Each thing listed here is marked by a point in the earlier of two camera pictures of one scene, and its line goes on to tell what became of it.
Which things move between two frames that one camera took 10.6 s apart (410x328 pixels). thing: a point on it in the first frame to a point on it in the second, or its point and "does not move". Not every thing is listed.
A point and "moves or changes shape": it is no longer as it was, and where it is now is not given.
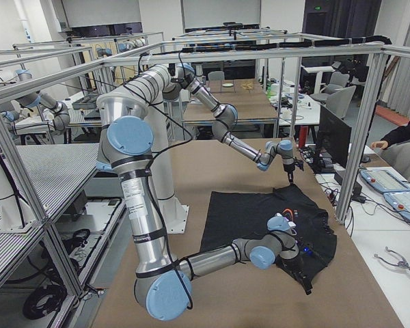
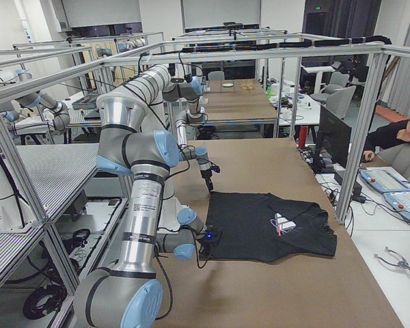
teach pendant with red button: x=382 y=181 does not move
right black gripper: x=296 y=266 to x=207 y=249
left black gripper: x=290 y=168 to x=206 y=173
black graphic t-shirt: x=238 y=215 moves or changes shape
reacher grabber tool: x=403 y=263 does not move
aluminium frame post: x=361 y=138 does not move
